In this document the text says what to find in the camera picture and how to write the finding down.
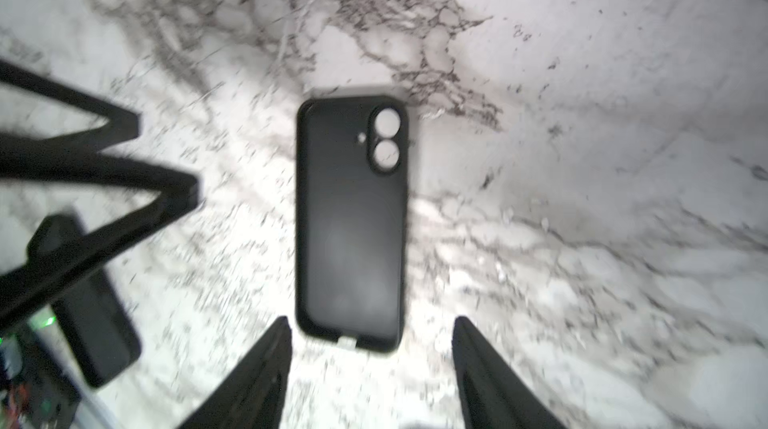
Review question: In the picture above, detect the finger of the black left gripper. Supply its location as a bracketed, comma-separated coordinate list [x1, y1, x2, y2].
[1, 59, 141, 150]
[1, 134, 200, 333]

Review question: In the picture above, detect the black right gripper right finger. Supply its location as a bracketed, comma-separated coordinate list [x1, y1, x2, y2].
[452, 316, 564, 429]

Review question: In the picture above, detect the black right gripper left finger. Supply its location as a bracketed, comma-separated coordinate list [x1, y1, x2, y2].
[181, 316, 292, 428]

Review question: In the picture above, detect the black phone case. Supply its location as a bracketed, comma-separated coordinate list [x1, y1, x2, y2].
[27, 213, 142, 388]
[295, 95, 409, 353]

